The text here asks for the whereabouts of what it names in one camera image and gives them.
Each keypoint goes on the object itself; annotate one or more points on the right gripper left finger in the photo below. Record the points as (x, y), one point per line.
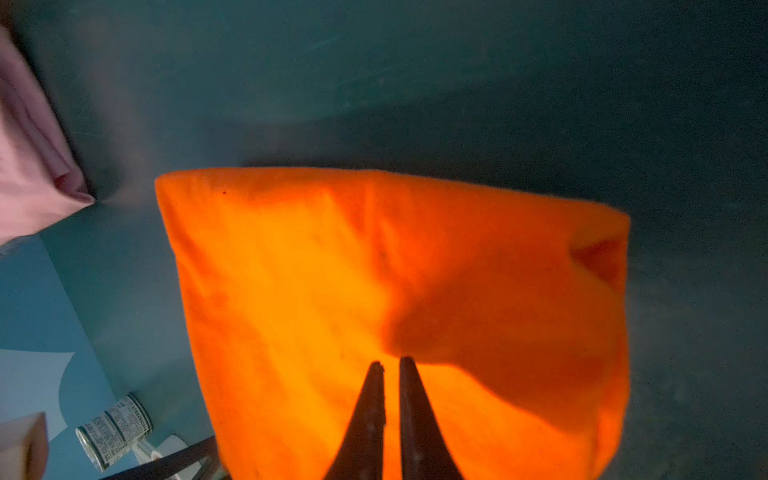
(360, 455)

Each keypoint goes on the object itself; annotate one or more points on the white tape roll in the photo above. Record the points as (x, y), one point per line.
(146, 452)

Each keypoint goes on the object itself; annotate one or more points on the silver tin can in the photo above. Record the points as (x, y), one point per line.
(111, 434)

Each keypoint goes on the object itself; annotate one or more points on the orange t shirt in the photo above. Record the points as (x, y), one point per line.
(512, 304)

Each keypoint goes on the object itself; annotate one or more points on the pink folded t shirt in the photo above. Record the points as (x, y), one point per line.
(41, 184)

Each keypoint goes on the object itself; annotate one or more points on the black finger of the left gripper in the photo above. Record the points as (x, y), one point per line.
(204, 452)

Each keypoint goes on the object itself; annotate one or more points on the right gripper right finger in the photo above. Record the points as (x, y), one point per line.
(423, 451)

